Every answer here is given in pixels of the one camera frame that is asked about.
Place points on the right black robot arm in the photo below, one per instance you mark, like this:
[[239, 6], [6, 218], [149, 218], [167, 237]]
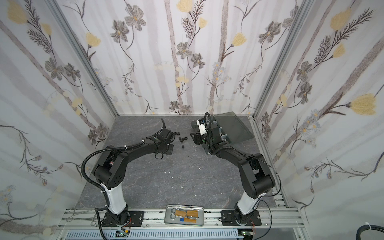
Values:
[[256, 177]]

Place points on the grey compartment organizer box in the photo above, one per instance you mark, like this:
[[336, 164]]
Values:
[[233, 126]]

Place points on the aluminium frame rail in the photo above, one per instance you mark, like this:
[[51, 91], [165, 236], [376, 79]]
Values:
[[212, 219]]

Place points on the metal tray with tools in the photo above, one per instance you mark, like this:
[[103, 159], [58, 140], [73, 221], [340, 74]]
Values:
[[184, 215]]

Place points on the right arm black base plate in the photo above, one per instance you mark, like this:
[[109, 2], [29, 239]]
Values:
[[235, 218]]

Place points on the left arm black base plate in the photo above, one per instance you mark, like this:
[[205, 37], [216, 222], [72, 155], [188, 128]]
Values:
[[130, 218]]

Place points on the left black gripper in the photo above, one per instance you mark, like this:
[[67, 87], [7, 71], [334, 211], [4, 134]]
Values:
[[170, 152]]

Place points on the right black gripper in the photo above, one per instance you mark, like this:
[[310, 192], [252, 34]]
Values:
[[198, 136]]

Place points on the white slotted cable duct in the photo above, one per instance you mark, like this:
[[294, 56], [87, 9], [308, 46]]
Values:
[[165, 234]]

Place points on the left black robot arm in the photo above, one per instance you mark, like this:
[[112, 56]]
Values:
[[110, 171]]

